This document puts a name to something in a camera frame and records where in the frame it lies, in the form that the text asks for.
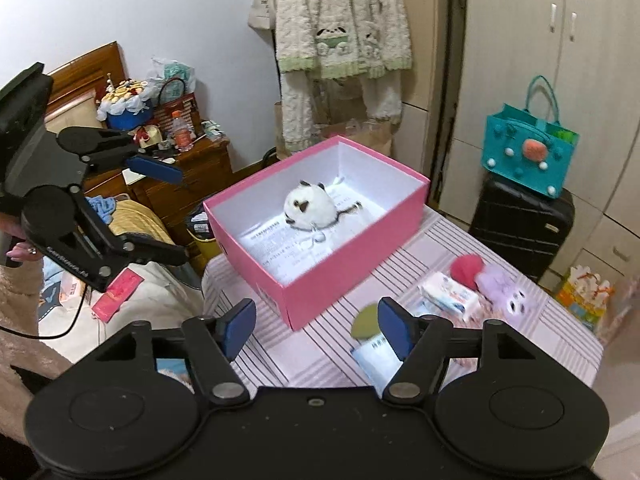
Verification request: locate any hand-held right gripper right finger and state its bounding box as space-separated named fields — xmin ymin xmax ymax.
xmin=377 ymin=296 xmax=543 ymax=403

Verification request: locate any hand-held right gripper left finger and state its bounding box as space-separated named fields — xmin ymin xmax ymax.
xmin=95 ymin=299 xmax=258 ymax=405

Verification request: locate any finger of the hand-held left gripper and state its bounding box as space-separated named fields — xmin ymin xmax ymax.
xmin=56 ymin=127 xmax=184 ymax=186
xmin=70 ymin=190 xmax=190 ymax=273

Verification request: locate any green powder puff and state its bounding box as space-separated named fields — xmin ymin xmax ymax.
xmin=351 ymin=304 xmax=383 ymax=341

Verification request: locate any white packet blue print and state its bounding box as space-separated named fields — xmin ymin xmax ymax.
xmin=350 ymin=337 xmax=416 ymax=391

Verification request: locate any tissue packet red print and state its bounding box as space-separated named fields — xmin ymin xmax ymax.
xmin=417 ymin=272 xmax=483 ymax=321

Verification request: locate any pink cardboard box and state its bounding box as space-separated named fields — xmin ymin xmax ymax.
xmin=202 ymin=135 xmax=432 ymax=332

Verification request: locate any person's left forearm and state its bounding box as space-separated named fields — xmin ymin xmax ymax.
xmin=0 ymin=260 xmax=108 ymax=441

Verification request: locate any person's left hand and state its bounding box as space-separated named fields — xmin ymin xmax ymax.
xmin=0 ymin=212 xmax=38 ymax=266

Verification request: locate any beige bed blanket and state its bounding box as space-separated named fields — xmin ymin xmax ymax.
xmin=107 ymin=200 xmax=176 ymax=247

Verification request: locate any wooden nightstand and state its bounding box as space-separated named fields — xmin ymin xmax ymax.
xmin=125 ymin=137 xmax=233 ymax=246

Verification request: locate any plastic bottle orange label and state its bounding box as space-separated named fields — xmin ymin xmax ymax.
xmin=171 ymin=109 xmax=195 ymax=152

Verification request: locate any red envelope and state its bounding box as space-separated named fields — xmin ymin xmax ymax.
xmin=91 ymin=270 xmax=142 ymax=321

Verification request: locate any flower bouquet blue box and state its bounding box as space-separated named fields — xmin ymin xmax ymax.
xmin=96 ymin=77 xmax=156 ymax=131

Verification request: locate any printed paper sheet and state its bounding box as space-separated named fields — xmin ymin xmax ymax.
xmin=240 ymin=180 xmax=386 ymax=286

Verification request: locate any red plush ball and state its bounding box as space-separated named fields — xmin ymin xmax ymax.
xmin=450 ymin=255 xmax=483 ymax=291

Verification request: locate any wooden headboard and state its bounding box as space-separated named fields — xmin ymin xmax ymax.
xmin=47 ymin=41 xmax=133 ymax=131

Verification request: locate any white plastic bag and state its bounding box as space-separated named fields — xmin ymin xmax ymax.
xmin=146 ymin=56 xmax=197 ymax=111

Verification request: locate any purple plush toy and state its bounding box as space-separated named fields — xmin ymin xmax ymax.
xmin=475 ymin=265 xmax=533 ymax=316

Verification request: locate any striped tablecloth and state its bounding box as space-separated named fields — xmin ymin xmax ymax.
xmin=202 ymin=205 xmax=603 ymax=391

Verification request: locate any white plush toy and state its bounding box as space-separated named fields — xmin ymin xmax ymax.
xmin=283 ymin=180 xmax=363 ymax=233

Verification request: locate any black suitcase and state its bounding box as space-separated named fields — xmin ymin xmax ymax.
xmin=467 ymin=172 xmax=575 ymax=283

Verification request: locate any yellow snack box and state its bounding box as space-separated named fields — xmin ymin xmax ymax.
xmin=552 ymin=265 xmax=616 ymax=336

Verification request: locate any brown paper bag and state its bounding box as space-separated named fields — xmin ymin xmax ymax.
xmin=272 ymin=102 xmax=396 ymax=161

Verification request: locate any beige hanging canvas bag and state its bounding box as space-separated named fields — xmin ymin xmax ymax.
xmin=247 ymin=0 xmax=278 ymax=31

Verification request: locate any teal felt tote bag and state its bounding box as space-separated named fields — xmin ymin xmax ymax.
xmin=481 ymin=75 xmax=581 ymax=202

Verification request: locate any hanging fuzzy pajamas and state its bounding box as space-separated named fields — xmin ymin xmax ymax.
xmin=274 ymin=0 xmax=416 ymax=153

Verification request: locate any cream wardrobe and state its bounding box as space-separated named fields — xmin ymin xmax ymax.
xmin=425 ymin=0 xmax=640 ymax=321

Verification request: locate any black cable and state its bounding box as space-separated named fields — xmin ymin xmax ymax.
xmin=0 ymin=285 xmax=88 ymax=340

